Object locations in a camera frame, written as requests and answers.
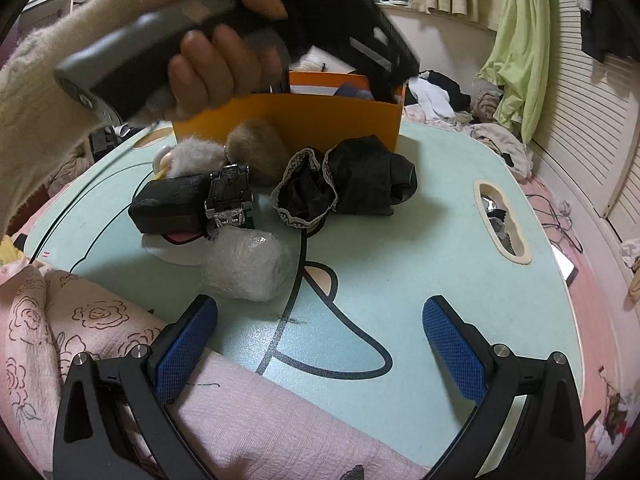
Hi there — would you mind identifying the round cream toy figure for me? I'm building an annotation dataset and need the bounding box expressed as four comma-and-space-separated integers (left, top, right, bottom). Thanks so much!
152, 145, 174, 180

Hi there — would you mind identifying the grey fur pompom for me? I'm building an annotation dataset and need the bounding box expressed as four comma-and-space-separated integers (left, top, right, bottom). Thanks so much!
167, 136, 227, 178

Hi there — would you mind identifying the black toy car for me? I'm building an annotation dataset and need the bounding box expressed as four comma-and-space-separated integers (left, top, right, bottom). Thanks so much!
205, 164, 255, 229

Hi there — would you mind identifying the brown fur pompom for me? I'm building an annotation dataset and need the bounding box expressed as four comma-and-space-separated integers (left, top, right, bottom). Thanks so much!
226, 119, 291, 186

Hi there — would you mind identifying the cream sweater sleeve forearm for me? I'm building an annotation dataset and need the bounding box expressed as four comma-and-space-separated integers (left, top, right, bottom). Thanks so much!
0, 0, 142, 233

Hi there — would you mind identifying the pink floral blanket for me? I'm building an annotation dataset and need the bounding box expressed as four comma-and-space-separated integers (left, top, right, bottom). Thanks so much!
1, 259, 426, 479

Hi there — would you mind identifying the orange cardboard box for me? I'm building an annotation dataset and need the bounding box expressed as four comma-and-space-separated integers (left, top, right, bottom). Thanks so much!
172, 72, 405, 153

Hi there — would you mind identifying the person's left hand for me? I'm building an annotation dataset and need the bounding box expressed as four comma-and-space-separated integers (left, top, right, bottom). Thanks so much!
142, 0, 286, 122

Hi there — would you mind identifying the pile of clothes on bed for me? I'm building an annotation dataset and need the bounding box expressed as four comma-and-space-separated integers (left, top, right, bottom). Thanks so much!
402, 70, 534, 182

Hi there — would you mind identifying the dark lace-trimmed satin cloth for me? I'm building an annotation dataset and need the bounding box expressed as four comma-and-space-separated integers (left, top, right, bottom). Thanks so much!
270, 136, 418, 230

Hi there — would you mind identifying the green hanging cloth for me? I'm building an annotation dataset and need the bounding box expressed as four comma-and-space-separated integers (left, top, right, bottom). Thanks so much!
477, 0, 551, 143

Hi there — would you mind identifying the bubble wrap bundle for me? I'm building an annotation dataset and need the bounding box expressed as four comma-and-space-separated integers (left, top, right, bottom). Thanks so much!
202, 226, 293, 302

